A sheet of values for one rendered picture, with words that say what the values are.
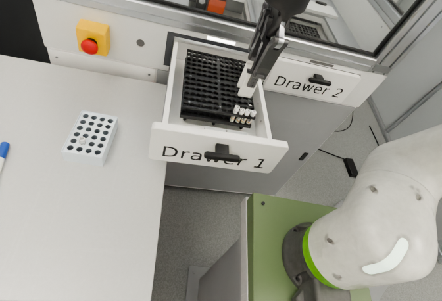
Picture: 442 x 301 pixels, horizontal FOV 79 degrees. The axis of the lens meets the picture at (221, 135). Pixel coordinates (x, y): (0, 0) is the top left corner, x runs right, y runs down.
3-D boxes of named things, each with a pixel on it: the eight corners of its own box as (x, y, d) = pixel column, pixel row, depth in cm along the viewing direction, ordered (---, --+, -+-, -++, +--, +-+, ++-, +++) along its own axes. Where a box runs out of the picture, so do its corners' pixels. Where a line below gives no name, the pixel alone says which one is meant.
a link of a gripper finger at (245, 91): (262, 70, 54) (262, 73, 53) (250, 96, 59) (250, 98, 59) (248, 68, 53) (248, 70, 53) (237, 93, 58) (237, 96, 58)
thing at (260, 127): (264, 163, 65) (275, 148, 61) (156, 149, 60) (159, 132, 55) (249, 62, 90) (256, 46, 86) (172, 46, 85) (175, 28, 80)
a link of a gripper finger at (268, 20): (288, 19, 46) (290, 22, 45) (264, 74, 54) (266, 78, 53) (267, 13, 45) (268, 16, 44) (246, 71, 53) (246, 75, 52)
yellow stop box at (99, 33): (106, 58, 72) (104, 35, 67) (77, 52, 71) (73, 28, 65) (110, 47, 76) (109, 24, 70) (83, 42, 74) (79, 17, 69)
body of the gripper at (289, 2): (267, -39, 43) (248, 16, 50) (275, -16, 38) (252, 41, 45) (308, -26, 45) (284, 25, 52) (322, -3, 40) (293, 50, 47)
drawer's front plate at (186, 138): (270, 173, 66) (290, 148, 58) (147, 159, 59) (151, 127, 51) (268, 167, 67) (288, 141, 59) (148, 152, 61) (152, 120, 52)
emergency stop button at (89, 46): (97, 57, 69) (96, 44, 66) (80, 54, 69) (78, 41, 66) (100, 50, 71) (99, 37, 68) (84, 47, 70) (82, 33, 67)
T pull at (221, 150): (239, 163, 55) (241, 160, 54) (203, 159, 54) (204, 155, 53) (237, 149, 57) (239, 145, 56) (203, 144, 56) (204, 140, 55)
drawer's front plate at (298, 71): (341, 103, 93) (362, 78, 85) (262, 87, 86) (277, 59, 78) (339, 99, 94) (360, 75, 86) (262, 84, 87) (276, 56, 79)
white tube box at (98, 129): (102, 167, 62) (101, 158, 59) (63, 160, 60) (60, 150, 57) (118, 126, 70) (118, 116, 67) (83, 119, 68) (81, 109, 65)
